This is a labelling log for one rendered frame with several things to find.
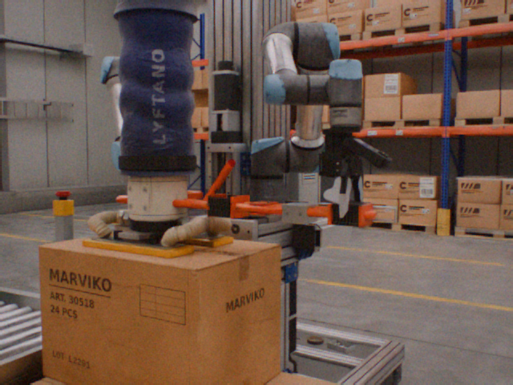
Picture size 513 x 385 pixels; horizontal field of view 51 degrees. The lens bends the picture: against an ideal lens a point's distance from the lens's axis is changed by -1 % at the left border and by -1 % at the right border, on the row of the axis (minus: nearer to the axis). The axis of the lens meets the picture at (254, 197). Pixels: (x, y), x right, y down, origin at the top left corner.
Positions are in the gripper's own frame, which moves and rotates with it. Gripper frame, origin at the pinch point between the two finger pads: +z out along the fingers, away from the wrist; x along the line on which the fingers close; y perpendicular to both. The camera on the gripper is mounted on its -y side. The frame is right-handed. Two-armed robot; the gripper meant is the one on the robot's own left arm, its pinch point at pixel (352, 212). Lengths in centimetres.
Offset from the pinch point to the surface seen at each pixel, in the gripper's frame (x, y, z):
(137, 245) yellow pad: 13, 56, 11
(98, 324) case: 20, 65, 33
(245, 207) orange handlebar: 3.4, 27.7, -0.1
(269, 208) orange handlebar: 3.4, 20.6, -0.2
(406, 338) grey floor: -227, 50, 107
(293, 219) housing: 3.5, 13.8, 2.2
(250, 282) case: -2.4, 30.0, 21.1
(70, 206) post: -44, 154, 10
